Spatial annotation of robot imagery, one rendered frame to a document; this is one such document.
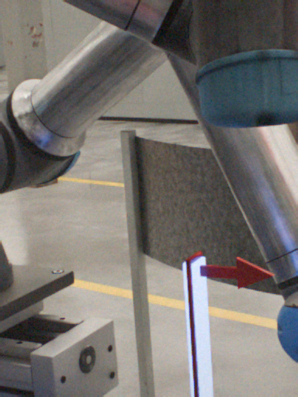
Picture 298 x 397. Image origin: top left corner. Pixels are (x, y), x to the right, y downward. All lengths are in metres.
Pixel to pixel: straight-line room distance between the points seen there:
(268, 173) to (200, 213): 1.95
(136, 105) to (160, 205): 7.95
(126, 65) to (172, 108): 9.45
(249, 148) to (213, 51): 0.29
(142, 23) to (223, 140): 0.21
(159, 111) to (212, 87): 10.11
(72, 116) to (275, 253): 0.40
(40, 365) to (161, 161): 1.89
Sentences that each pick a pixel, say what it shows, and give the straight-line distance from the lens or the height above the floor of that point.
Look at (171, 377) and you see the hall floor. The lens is 3.59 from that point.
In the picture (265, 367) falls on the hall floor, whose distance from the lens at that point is 3.64.
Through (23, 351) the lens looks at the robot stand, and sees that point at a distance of 1.14.
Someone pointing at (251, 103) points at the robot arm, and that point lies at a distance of 0.59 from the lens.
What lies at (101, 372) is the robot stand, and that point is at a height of 0.94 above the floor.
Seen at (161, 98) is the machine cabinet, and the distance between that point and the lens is 10.65.
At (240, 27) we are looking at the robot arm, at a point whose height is 1.36.
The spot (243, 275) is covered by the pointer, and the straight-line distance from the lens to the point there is 0.71.
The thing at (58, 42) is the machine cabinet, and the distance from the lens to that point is 11.71.
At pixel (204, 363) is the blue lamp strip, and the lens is 0.74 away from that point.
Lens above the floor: 1.38
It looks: 12 degrees down
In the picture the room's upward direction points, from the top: 4 degrees counter-clockwise
